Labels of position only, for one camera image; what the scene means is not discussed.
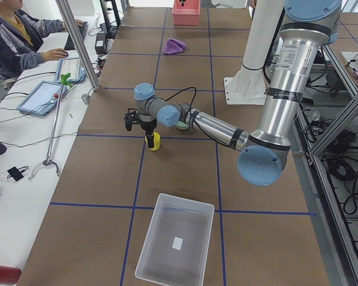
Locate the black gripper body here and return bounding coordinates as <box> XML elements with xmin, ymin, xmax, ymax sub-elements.
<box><xmin>137</xmin><ymin>113</ymin><xmax>156</xmax><ymax>130</ymax></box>

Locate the yellow plastic cup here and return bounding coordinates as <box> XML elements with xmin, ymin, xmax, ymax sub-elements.
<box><xmin>144</xmin><ymin>132</ymin><xmax>161</xmax><ymax>151</ymax></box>

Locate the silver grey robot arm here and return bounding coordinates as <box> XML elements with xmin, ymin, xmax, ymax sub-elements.
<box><xmin>124</xmin><ymin>1</ymin><xmax>342</xmax><ymax>186</ymax></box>

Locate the mint green bowl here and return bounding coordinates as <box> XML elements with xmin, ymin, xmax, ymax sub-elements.
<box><xmin>175</xmin><ymin>121</ymin><xmax>189</xmax><ymax>130</ymax></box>

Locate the purple crumpled cloth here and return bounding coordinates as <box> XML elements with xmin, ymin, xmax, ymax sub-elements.
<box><xmin>163</xmin><ymin>38</ymin><xmax>187</xmax><ymax>55</ymax></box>

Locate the metal reacher grabber tool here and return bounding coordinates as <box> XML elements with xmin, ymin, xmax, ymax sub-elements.
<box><xmin>28</xmin><ymin>73</ymin><xmax>72</xmax><ymax>180</ymax></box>

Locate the blue teach pendant tablet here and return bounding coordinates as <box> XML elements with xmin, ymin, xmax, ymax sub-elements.
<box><xmin>17</xmin><ymin>80</ymin><xmax>67</xmax><ymax>117</ymax></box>

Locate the black keyboard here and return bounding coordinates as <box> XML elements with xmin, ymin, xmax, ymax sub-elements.
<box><xmin>63</xmin><ymin>20</ymin><xmax>88</xmax><ymax>51</ymax></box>

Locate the pink plastic bin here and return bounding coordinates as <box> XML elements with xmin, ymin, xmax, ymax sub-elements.
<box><xmin>171</xmin><ymin>0</ymin><xmax>200</xmax><ymax>26</ymax></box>

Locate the translucent white plastic bin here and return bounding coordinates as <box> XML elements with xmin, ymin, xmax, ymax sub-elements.
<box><xmin>135</xmin><ymin>193</ymin><xmax>215</xmax><ymax>285</ymax></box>

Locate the seated person in hoodie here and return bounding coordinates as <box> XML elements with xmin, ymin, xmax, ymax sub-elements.
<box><xmin>0</xmin><ymin>1</ymin><xmax>68</xmax><ymax>79</ymax></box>

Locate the red cylinder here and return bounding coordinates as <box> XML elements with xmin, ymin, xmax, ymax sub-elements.
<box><xmin>0</xmin><ymin>265</ymin><xmax>22</xmax><ymax>285</ymax></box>

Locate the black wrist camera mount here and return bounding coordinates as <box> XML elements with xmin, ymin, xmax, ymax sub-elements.
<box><xmin>124</xmin><ymin>108</ymin><xmax>138</xmax><ymax>132</ymax></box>

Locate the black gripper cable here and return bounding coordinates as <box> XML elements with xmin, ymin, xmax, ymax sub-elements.
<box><xmin>163</xmin><ymin>86</ymin><xmax>197</xmax><ymax>111</ymax></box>

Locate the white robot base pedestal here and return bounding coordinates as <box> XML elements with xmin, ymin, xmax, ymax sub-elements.
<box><xmin>224</xmin><ymin>0</ymin><xmax>285</xmax><ymax>105</ymax></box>

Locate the aluminium frame post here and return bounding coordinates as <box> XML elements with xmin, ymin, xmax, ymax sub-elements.
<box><xmin>56</xmin><ymin>0</ymin><xmax>100</xmax><ymax>91</ymax></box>

